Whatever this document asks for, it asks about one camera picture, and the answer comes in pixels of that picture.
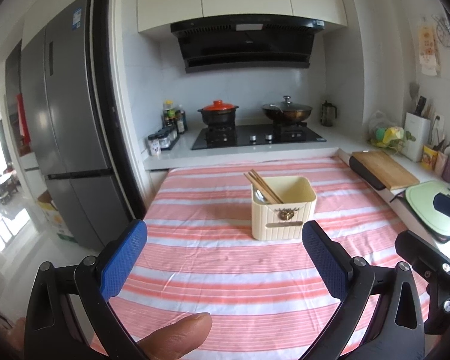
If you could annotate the bag of vegetables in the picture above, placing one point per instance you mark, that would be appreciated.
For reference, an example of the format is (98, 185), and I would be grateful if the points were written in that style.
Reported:
(384, 134)

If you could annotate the wooden cutting board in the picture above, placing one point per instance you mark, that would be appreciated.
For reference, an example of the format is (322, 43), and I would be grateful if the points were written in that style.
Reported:
(381, 171)

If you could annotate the silver metal spoon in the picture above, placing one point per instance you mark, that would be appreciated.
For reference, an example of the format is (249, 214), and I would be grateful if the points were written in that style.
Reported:
(260, 196)

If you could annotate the sauce bottles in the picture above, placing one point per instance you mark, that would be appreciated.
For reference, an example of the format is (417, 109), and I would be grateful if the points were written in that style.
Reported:
(174, 115)

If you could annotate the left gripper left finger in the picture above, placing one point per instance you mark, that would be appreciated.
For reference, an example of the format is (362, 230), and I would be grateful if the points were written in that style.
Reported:
(115, 262)

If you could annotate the black clay pot orange lid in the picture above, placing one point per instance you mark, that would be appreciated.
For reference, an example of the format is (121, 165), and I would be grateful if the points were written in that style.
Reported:
(219, 113)

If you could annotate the white knife holder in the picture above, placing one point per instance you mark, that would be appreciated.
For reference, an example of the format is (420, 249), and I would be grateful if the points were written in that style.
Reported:
(417, 131)

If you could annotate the left hand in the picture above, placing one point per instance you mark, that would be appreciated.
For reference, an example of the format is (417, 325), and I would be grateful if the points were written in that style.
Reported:
(171, 342)

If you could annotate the black range hood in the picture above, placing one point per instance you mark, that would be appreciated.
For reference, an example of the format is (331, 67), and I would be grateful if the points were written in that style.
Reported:
(246, 41)

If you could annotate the cream plastic utensil box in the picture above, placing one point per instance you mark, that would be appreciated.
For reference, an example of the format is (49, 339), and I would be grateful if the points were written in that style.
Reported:
(284, 221)

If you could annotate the black gas hob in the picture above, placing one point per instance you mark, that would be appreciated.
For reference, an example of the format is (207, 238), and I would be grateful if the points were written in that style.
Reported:
(254, 135)

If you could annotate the wall hanging calendar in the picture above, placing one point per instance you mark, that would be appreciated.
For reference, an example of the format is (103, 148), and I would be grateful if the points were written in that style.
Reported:
(428, 56)

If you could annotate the grey refrigerator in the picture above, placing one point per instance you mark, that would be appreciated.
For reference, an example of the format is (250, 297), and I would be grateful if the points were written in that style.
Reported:
(66, 137)

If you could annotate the wooden chopstick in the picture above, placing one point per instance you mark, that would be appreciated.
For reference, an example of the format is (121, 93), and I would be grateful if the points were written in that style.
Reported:
(262, 186)
(266, 186)

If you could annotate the green cutting board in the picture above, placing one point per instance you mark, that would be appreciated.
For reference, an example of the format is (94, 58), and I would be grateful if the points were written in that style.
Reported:
(419, 200)

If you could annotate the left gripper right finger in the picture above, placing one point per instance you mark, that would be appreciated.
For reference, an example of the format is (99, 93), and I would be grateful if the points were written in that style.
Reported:
(329, 258)

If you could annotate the yellow packet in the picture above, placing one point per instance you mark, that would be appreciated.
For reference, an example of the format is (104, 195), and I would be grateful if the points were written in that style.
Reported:
(429, 157)

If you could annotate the pink striped tablecloth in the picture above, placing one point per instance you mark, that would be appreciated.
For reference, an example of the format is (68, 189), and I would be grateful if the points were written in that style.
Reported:
(266, 299)

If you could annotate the cardboard box on floor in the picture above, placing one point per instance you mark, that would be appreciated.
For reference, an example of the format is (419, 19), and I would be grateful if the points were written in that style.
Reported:
(51, 213)

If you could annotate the wok with glass lid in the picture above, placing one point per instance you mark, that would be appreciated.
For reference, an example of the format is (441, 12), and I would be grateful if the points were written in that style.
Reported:
(287, 112)

